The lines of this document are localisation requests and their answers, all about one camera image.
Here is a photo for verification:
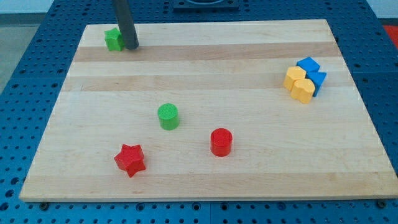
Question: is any green star block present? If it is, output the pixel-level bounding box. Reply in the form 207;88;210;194
104;28;124;51

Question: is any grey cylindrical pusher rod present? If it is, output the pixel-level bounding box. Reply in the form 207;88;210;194
112;0;139;50

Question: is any yellow heart block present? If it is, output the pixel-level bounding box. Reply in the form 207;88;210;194
290;78;315;104

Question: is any yellow hexagon block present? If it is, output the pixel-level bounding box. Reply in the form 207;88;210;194
283;66;307;91

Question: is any blue triangle block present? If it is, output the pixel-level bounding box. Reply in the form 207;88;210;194
306;72;327;97

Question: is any green cylinder block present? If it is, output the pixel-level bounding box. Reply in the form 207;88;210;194
157;103;180;131

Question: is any red star block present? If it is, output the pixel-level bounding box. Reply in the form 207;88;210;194
114;144;146;177

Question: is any red cylinder block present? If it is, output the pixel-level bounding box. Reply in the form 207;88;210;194
210;128;233;157

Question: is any light wooden board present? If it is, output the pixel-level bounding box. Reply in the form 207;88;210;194
19;19;397;202

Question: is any blue cube block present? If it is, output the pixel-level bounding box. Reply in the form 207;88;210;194
296;57;320;72

